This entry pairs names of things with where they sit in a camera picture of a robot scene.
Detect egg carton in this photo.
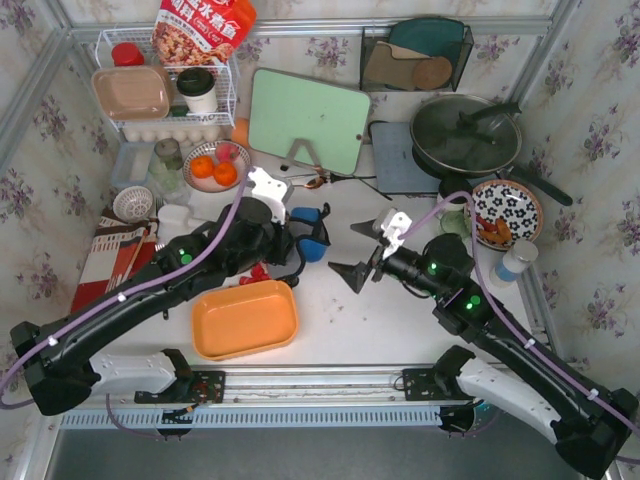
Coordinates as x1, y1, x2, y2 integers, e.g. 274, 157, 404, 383
122, 126, 226, 146

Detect black mesh holder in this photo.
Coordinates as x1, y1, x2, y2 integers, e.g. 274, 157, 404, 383
359, 23, 474, 92

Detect white small strainer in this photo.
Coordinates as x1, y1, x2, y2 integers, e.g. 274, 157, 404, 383
112, 186, 154, 223

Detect grey blue cloth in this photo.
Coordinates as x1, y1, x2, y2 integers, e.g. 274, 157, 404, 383
276, 202, 331, 282

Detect striped orange cloth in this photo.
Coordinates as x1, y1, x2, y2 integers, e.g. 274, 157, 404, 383
70, 208, 159, 313

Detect red capsule lower left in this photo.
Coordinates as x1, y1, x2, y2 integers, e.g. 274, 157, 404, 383
239, 276, 261, 285

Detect red snack bag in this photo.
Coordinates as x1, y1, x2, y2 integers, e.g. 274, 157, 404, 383
151, 0, 257, 66

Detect white black lid cup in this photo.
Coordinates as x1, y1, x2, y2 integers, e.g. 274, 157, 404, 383
176, 67, 218, 114

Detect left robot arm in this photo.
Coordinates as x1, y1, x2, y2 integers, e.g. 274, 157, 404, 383
10, 197, 294, 416

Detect teal plate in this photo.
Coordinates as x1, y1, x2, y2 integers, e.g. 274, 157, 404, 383
387, 17, 465, 59

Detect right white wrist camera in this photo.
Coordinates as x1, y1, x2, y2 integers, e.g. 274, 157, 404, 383
373, 208, 412, 260

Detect round cork coaster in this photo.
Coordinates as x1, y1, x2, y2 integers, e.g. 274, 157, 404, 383
412, 56, 453, 90

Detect beige rectangular tray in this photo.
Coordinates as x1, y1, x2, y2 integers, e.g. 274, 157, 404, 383
91, 65, 173, 121

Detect fruit bowl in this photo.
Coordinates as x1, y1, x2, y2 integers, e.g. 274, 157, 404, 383
182, 140, 252, 193

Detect white wire rack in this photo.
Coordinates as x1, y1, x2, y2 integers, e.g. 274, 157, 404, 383
93, 27, 240, 129

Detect black pan with lid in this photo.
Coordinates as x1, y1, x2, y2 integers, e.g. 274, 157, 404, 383
409, 94, 574, 206

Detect purple cable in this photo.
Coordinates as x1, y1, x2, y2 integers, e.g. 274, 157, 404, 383
399, 189, 640, 464
0, 167, 254, 441

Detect floral patterned plate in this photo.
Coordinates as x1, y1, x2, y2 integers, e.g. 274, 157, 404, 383
464, 180, 544, 251

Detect white blue bottle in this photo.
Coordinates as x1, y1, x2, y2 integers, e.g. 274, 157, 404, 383
490, 239, 539, 288

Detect paper cup black lid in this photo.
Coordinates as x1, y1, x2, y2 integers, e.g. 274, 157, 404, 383
438, 175, 473, 200

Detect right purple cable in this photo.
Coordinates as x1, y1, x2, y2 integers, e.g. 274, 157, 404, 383
399, 189, 640, 464

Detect green cutting board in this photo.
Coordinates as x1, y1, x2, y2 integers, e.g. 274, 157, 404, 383
248, 68, 371, 175

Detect dark glass cup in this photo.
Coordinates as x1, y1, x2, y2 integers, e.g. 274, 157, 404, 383
154, 138, 183, 170

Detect red capsule cluster piece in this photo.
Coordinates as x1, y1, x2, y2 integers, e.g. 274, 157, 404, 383
251, 264, 270, 281

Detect blue plastic container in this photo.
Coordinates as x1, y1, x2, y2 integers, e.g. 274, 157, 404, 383
111, 142, 154, 190

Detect black capsule lower right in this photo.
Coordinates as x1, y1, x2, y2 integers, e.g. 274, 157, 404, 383
286, 276, 299, 288

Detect red lid jar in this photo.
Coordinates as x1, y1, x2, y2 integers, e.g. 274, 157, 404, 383
111, 42, 145, 67

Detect grey induction cooker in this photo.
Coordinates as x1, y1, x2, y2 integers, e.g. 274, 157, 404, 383
368, 121, 440, 196

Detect orange storage basket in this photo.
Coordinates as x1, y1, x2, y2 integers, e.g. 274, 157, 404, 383
191, 280, 299, 361

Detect copper spoon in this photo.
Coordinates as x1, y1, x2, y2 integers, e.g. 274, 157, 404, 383
303, 176, 327, 190

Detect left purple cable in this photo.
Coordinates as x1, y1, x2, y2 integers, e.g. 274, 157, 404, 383
0, 167, 254, 441

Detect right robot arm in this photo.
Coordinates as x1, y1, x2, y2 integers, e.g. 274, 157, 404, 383
329, 222, 639, 479

